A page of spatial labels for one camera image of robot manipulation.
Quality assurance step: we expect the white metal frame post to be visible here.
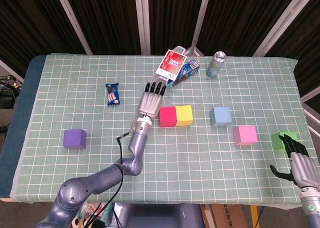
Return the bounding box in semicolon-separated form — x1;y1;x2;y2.
134;0;152;55
251;0;313;57
53;0;93;56
184;0;213;56

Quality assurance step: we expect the brown cardboard box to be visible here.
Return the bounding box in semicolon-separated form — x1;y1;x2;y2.
201;204;253;228

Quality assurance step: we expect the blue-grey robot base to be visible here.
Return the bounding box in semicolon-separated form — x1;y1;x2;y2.
113;202;205;228

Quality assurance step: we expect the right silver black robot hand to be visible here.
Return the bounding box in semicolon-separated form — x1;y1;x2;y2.
269;134;320;189

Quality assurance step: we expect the green checked tablecloth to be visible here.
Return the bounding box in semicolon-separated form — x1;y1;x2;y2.
9;52;318;210

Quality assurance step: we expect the green foam cube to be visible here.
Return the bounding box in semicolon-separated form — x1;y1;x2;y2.
271;131;299;152

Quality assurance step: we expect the yellow metal strip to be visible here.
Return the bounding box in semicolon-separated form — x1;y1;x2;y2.
250;205;260;228

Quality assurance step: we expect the light green drink can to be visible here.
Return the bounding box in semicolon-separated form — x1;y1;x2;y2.
206;51;227;78

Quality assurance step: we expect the small blue cookie packet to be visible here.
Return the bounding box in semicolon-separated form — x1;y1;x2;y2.
105;82;121;107

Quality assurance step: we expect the red and white snack pack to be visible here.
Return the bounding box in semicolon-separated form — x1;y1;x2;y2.
155;49;188;80

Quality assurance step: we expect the white wire mesh basket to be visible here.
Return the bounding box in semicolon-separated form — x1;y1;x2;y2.
151;45;191;89

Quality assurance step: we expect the blue cookie box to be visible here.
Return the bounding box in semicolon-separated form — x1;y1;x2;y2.
166;60;201;88

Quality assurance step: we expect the yellow foam cube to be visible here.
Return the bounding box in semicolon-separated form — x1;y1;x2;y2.
175;105;195;127

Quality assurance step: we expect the pink foam cube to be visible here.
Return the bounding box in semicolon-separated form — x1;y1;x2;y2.
233;125;259;147

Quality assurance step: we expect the purple foam cube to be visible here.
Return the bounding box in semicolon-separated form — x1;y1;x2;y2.
62;129;88;150

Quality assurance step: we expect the red foam cube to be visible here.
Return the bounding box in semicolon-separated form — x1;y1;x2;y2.
159;106;178;128

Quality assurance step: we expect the light blue foam cube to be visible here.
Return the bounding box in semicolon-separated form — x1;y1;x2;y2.
209;106;232;127

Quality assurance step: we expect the colourful snack bag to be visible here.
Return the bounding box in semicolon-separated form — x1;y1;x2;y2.
72;202;115;228

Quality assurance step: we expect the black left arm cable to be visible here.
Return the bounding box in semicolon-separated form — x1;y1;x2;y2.
87;134;131;228

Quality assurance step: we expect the white metal frame bar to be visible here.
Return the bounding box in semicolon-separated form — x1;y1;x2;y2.
0;59;25;83
299;87;320;139

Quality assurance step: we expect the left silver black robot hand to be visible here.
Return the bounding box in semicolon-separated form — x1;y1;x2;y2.
137;80;168;119

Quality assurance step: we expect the black equipment box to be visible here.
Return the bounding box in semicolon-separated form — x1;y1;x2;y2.
0;92;16;109

